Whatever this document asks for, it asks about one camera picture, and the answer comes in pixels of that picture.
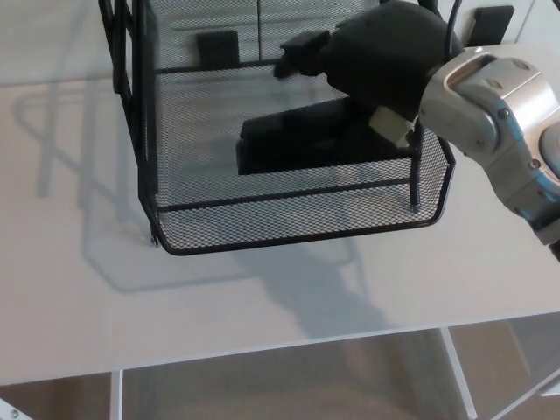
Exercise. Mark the black mesh file tray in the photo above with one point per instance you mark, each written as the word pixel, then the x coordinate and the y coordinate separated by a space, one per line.
pixel 289 201

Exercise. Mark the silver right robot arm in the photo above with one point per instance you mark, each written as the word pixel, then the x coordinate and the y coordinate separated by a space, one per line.
pixel 507 127

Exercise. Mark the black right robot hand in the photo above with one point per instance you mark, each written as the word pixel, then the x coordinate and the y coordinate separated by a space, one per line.
pixel 372 57

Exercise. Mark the black desk bracket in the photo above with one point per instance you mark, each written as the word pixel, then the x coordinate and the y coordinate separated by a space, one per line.
pixel 492 22
pixel 217 48

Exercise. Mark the black rectangular box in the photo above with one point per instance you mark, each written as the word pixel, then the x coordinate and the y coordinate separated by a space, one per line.
pixel 302 140

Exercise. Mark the white desk frame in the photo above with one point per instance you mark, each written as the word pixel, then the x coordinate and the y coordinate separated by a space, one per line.
pixel 280 376

